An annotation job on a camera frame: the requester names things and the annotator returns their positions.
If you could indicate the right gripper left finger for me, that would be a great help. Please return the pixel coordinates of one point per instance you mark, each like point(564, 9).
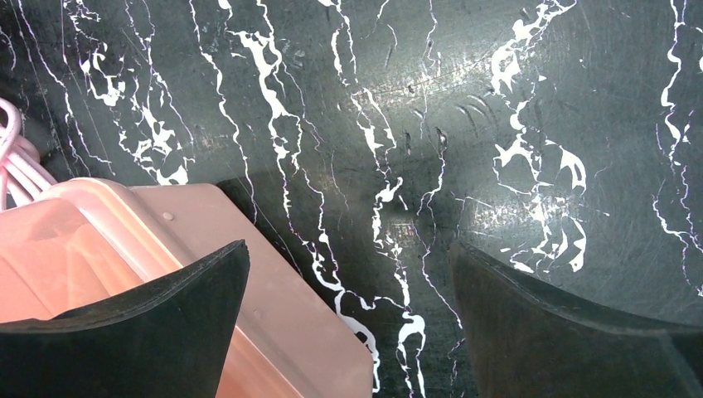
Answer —
point(166, 338)

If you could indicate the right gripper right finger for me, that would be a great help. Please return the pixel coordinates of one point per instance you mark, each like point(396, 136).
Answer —
point(527, 338)

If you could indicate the pink plastic storage box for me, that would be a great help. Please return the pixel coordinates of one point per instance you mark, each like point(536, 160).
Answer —
point(88, 239)

